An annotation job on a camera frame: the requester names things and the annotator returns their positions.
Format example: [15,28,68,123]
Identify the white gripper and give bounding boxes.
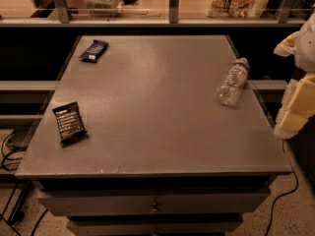
[274,14,315,139]

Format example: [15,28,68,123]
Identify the black chocolate rxbar wrapper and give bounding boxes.
[53,102,87,144]

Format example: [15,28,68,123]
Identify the dark blue blueberry rxbar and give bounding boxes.
[80,39,109,63]

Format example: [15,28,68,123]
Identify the clear plastic water bottle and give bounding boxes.
[218,58,250,107]

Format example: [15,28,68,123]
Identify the colourful snack bag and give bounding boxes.
[206,0,269,19]

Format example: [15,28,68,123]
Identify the clear plastic container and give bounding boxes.
[84,0,121,18]

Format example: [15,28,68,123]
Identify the grey lower drawer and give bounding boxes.
[67,214,243,236]

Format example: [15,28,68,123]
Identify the grey drawer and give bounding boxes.
[37,188,270,216]
[67,214,243,236]

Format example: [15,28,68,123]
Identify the grey upper drawer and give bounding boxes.
[37,188,270,216]

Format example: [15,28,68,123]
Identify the dark device on floor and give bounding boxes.
[6,123,32,151]

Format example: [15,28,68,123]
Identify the grey metal shelf rail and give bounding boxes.
[0,0,314,28]

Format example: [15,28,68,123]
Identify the black cable on right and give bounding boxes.
[264,141,300,236]

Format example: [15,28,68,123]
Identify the black cables on left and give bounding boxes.
[0,121,49,236]

